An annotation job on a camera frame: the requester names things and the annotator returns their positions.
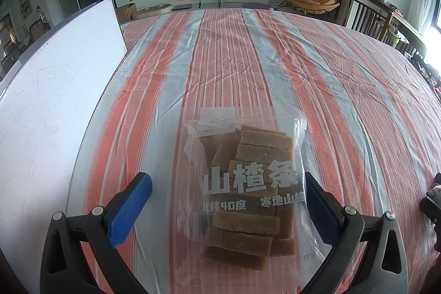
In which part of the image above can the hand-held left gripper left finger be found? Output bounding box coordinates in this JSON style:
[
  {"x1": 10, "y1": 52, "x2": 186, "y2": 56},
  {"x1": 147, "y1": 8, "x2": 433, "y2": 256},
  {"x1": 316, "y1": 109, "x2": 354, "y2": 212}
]
[{"x1": 39, "y1": 172, "x2": 153, "y2": 294}]

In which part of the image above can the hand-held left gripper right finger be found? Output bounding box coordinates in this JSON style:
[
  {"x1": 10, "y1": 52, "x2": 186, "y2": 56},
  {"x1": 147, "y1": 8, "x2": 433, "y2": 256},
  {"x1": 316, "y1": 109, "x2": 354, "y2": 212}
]
[{"x1": 303, "y1": 172, "x2": 410, "y2": 294}]

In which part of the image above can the clear bag of brown strips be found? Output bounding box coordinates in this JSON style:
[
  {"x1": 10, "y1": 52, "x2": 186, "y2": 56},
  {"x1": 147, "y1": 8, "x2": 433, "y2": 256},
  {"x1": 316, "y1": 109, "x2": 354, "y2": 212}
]
[{"x1": 176, "y1": 104, "x2": 333, "y2": 272}]

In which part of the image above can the white board panel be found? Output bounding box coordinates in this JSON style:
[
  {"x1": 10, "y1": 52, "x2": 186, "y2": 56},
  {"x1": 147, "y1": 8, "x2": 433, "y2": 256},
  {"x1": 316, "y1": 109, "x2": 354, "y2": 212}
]
[{"x1": 0, "y1": 0, "x2": 129, "y2": 267}]

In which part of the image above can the green white bucket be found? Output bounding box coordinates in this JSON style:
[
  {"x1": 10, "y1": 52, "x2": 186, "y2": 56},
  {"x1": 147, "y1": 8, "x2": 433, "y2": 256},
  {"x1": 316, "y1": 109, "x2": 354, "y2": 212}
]
[{"x1": 388, "y1": 25, "x2": 407, "y2": 47}]

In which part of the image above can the wooden side desk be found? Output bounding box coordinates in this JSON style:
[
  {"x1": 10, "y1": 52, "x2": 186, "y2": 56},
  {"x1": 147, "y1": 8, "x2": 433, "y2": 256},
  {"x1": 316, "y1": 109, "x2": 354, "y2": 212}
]
[{"x1": 386, "y1": 5, "x2": 428, "y2": 53}]

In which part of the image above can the striped orange grey tablecloth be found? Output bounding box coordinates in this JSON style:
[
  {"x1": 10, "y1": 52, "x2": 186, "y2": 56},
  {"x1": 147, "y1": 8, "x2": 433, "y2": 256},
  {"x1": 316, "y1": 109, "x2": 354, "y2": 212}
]
[{"x1": 65, "y1": 8, "x2": 441, "y2": 294}]

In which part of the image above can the cardboard box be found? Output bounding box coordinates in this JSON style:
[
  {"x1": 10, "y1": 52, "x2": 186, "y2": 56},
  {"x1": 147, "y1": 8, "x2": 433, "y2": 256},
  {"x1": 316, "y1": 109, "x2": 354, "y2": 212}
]
[{"x1": 115, "y1": 3, "x2": 138, "y2": 22}]

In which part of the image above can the beige oval pet bed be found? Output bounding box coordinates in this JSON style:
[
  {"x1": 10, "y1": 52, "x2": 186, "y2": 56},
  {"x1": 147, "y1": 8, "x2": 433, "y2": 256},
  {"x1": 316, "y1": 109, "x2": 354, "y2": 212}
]
[{"x1": 133, "y1": 3, "x2": 174, "y2": 20}]

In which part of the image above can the dark wooden chair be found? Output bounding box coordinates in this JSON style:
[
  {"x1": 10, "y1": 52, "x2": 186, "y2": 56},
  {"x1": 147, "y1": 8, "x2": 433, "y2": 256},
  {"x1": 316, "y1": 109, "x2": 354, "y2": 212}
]
[{"x1": 345, "y1": 0, "x2": 395, "y2": 41}]

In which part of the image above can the purple floor mat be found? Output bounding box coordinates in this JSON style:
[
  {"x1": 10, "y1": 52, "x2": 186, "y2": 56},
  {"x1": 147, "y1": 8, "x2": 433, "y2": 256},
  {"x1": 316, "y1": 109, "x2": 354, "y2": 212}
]
[{"x1": 241, "y1": 2, "x2": 274, "y2": 10}]

